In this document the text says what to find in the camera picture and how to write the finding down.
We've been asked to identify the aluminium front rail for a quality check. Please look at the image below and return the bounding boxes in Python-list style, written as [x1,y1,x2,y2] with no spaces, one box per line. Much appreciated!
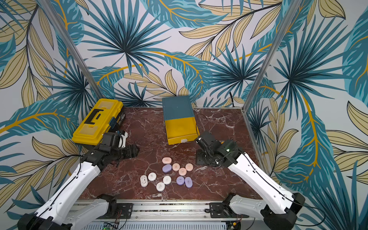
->
[83,199,268,230]

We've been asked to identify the white round case upper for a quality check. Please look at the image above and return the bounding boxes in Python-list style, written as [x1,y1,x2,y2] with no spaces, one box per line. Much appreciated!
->
[148,172,157,182]

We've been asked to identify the white round case right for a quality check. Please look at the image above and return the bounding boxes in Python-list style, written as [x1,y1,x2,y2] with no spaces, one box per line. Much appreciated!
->
[163,175,172,185]

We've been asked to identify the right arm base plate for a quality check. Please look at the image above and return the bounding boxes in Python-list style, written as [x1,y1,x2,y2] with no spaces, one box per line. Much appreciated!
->
[205,202,249,219]

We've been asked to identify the pink round case middle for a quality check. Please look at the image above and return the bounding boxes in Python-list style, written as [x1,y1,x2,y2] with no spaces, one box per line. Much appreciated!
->
[178,168,187,176]

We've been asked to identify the white round case lower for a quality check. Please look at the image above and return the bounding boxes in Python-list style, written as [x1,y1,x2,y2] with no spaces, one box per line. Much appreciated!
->
[156,182,165,192]

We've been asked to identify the pink round case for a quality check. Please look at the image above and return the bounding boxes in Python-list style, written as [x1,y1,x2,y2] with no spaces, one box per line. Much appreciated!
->
[185,163,194,172]
[178,168,187,176]
[172,163,181,172]

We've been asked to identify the left aluminium frame post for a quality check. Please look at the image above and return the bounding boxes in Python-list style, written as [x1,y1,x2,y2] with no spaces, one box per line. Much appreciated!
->
[38,0,104,100]

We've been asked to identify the yellow top drawer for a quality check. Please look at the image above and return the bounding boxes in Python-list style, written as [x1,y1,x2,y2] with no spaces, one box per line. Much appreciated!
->
[165,117,199,145]

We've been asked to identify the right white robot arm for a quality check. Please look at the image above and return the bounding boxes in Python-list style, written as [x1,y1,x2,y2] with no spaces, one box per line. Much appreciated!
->
[196,137,305,230]

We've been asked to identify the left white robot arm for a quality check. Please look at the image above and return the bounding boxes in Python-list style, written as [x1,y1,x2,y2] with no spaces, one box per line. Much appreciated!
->
[17,144,140,230]

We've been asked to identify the pink oval earphone case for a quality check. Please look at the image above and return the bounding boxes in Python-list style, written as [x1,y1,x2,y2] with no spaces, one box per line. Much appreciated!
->
[162,157,172,164]

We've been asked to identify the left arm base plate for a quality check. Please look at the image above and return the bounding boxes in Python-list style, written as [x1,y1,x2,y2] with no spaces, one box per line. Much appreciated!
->
[98,203,133,219]

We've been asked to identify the pink round case right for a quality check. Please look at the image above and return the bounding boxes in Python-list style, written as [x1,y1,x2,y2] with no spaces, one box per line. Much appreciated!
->
[185,163,194,172]

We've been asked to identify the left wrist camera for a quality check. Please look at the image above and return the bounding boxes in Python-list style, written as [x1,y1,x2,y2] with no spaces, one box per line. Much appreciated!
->
[99,131,128,152]

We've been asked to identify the purple earphone case upper left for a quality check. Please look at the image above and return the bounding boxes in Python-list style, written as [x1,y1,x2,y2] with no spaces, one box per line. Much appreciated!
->
[162,164,172,173]

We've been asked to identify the pink round case left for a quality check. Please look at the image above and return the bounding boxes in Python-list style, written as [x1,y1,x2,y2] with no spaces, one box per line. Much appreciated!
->
[172,163,181,172]

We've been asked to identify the aluminium frame post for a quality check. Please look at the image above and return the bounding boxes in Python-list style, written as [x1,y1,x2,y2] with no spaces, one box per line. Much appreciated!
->
[38,0,104,100]
[242,0,302,112]

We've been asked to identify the purple oval case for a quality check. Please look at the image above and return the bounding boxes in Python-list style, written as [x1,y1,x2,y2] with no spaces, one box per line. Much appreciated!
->
[185,177,193,188]

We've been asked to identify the right aluminium frame post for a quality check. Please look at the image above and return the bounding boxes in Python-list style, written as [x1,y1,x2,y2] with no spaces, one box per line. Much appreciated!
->
[242,0,302,112]

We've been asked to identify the yellow black toolbox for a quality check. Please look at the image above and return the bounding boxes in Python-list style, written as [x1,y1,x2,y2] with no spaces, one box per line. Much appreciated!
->
[72,99,125,146]

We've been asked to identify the teal drawer cabinet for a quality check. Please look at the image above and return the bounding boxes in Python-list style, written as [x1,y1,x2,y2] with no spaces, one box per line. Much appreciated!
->
[162,96,195,121]

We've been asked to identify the white oval earphone case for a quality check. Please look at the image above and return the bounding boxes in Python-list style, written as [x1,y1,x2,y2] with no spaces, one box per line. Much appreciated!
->
[140,175,149,187]

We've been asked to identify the white round case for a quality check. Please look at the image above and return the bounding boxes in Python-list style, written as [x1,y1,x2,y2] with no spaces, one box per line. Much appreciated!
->
[156,182,165,192]
[163,175,172,185]
[148,172,157,182]

